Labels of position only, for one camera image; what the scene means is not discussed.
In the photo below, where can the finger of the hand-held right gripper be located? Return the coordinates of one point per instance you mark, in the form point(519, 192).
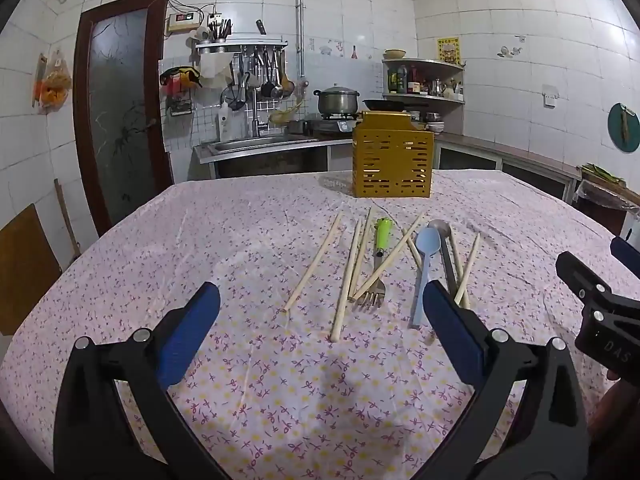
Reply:
point(580, 277)
point(627, 257)

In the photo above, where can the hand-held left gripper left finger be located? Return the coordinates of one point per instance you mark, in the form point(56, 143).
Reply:
point(185, 340)

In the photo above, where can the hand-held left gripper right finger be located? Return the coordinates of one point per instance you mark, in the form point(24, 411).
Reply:
point(457, 340)

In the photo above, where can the long metal spoon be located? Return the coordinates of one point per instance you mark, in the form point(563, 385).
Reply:
point(445, 240)

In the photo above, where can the yellow perforated utensil holder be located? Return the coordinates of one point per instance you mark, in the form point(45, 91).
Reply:
point(392, 160)

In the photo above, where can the person's right hand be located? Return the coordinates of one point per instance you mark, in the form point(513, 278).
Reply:
point(620, 405)

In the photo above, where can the plastic-covered side table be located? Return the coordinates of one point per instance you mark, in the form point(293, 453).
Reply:
point(605, 190)

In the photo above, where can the light blue plastic spoon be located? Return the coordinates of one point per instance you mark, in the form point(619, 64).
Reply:
point(427, 252)

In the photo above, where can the floral tablecloth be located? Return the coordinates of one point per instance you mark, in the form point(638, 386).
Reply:
point(200, 240)

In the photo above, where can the green round hanging board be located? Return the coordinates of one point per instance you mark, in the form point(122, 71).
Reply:
point(625, 127)

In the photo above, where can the kitchen counter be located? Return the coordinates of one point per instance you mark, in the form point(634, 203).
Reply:
point(500, 152)

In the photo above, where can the wooden stick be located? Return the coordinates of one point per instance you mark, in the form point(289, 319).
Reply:
point(67, 220)

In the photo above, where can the brown wooden board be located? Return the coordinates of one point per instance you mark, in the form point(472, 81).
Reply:
point(25, 270)

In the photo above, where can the stainless steel sink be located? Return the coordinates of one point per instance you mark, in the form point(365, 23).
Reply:
point(260, 147)

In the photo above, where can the white soap bottle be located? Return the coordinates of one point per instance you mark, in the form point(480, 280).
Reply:
point(224, 125)

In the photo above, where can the brown door with frosted glass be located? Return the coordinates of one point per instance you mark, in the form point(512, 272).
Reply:
point(120, 110)

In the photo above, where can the black frying pan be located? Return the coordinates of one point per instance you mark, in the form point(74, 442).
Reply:
point(395, 105)

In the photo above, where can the metal faucet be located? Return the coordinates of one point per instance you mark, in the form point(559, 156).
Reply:
point(255, 105)

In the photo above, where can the yellow plastic strainer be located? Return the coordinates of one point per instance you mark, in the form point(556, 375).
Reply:
point(285, 114)

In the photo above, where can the gas stove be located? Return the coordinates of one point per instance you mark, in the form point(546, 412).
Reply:
point(332, 124)

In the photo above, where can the row of condiment bottles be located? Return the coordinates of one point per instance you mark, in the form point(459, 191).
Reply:
point(415, 82)

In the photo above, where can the red and yellow hanging bag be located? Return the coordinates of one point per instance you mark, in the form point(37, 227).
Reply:
point(180, 79)

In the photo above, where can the steel cooking pot with lid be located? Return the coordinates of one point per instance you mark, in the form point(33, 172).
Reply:
point(337, 100)

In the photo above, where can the white plastic bag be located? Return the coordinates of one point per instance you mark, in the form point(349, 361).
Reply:
point(215, 70)

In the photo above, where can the row of hanging kitchen ladles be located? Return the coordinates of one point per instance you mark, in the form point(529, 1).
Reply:
point(265, 80)

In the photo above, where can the hanging orange plastic bags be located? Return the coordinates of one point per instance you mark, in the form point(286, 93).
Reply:
point(52, 85)

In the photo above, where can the beige bowl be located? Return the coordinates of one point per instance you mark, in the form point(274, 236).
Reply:
point(395, 54)

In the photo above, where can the white wall socket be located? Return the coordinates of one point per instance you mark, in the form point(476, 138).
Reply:
point(551, 99)

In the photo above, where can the yellow wall poster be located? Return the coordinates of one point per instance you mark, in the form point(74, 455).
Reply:
point(448, 50)

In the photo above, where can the metal wall utensil rack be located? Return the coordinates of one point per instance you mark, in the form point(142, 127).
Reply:
point(240, 45)

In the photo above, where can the white wall control box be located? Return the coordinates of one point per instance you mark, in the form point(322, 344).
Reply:
point(182, 21)

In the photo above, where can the grey vertical wall pipe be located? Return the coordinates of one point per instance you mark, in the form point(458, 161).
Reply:
point(300, 20)

